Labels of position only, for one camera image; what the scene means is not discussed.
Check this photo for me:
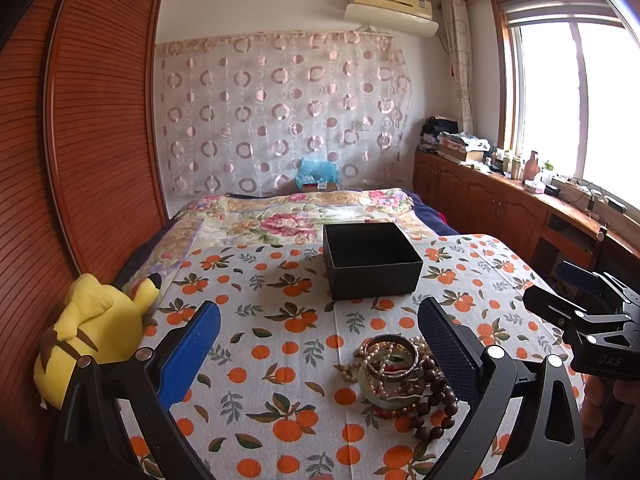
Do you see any brown wooden bead bracelet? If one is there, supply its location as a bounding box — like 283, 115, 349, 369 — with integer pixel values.
410, 356, 459, 442

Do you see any pearl bracelet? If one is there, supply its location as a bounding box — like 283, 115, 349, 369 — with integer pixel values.
334, 334, 426, 401

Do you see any black square jewelry box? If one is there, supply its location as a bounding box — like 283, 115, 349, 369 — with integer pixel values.
323, 222, 423, 300

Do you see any green jade bangle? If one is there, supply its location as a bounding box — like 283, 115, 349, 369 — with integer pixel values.
357, 341, 425, 411

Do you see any person's right hand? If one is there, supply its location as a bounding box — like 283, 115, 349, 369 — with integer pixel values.
580, 376, 640, 438

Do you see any wooden side cabinet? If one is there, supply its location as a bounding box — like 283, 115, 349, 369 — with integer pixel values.
412, 151, 639, 285

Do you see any yellow plush toy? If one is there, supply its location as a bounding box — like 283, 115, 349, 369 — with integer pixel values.
34, 273, 162, 410

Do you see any brown bottle on sill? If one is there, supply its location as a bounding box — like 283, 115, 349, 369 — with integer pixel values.
522, 151, 540, 182

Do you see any dark blue blanket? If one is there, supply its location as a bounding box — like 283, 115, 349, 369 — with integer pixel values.
405, 190, 458, 236

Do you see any orange print bed sheet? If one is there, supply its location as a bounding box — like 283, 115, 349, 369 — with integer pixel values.
142, 235, 572, 479

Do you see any floral quilt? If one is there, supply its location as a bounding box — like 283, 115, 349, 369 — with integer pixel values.
114, 188, 437, 295

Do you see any pile of clothes and books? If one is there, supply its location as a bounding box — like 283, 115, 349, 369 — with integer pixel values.
418, 116, 491, 162

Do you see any blue bubble wrap bundle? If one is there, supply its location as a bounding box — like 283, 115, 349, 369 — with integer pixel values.
295, 158, 341, 190

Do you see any pink circle sheer curtain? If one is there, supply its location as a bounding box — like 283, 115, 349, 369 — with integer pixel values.
156, 30, 412, 197

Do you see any beige window drape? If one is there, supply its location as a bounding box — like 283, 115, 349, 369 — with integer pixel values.
440, 0, 474, 133

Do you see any white air conditioner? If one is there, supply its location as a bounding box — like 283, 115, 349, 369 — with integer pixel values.
344, 0, 438, 38

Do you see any window with wooden frame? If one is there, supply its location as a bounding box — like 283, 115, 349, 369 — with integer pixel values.
490, 0, 639, 210

